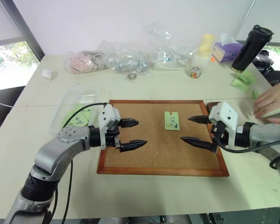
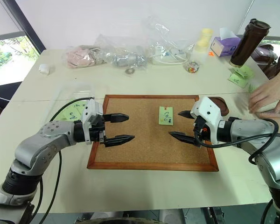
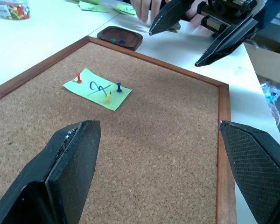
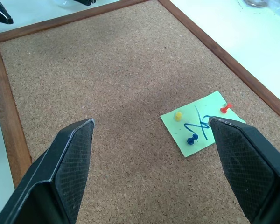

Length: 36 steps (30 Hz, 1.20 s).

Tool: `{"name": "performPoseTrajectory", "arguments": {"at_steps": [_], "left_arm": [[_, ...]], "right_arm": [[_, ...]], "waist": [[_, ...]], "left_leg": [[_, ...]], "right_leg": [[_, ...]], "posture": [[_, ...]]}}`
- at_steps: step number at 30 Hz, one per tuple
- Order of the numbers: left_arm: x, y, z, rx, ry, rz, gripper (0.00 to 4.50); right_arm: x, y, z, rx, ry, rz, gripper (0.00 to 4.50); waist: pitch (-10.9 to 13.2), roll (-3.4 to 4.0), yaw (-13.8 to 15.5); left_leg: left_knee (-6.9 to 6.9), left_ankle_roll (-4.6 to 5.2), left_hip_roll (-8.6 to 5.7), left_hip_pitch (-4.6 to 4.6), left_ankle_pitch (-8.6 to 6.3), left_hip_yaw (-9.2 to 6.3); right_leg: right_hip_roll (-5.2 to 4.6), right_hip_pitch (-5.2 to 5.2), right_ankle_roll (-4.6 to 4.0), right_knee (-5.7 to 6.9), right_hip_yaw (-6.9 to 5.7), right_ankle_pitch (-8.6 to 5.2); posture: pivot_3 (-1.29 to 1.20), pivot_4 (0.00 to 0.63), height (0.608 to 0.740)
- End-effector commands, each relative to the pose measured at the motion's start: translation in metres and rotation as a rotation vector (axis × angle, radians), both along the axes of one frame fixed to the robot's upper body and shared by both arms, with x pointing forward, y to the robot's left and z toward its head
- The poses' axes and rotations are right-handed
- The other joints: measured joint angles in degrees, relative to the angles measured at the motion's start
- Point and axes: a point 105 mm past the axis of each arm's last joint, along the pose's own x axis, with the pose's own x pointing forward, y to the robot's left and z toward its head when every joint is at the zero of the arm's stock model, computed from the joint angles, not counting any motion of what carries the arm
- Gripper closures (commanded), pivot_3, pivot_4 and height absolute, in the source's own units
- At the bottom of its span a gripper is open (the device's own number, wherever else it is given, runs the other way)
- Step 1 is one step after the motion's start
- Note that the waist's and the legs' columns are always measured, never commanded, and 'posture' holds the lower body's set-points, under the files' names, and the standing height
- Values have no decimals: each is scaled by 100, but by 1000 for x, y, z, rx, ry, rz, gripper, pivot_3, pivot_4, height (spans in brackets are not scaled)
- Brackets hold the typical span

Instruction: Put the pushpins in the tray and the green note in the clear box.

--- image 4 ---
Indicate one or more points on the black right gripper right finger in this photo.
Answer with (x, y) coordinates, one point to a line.
(247, 163)

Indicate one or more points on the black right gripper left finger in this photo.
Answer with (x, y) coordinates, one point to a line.
(60, 168)

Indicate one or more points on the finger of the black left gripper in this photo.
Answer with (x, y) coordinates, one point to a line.
(85, 2)
(0, 14)

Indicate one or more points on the red push pin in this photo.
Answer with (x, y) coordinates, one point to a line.
(226, 108)

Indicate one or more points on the blue push pin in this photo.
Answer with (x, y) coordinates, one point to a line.
(192, 139)

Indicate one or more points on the green sticky note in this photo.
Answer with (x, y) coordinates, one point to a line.
(196, 130)

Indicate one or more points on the yellow push pin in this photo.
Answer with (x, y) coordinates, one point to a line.
(178, 116)

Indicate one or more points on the cork board with wooden frame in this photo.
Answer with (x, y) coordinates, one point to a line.
(121, 93)

